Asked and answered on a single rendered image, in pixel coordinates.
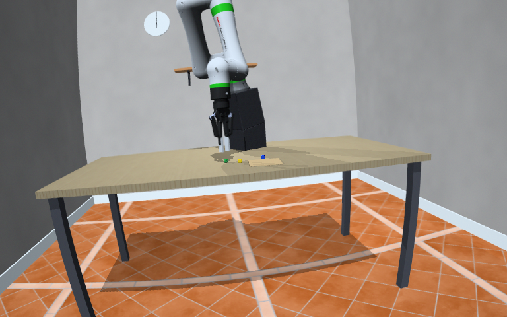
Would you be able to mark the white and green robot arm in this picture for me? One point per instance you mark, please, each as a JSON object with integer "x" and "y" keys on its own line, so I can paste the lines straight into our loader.
{"x": 227, "y": 71}

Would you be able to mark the beige square mat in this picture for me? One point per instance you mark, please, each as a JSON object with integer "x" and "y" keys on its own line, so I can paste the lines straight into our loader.
{"x": 264, "y": 162}

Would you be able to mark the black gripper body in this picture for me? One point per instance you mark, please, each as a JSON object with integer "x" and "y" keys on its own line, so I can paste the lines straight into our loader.
{"x": 221, "y": 106}

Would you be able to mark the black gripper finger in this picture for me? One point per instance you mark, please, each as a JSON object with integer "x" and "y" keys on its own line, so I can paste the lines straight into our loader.
{"x": 228, "y": 129}
{"x": 217, "y": 133}

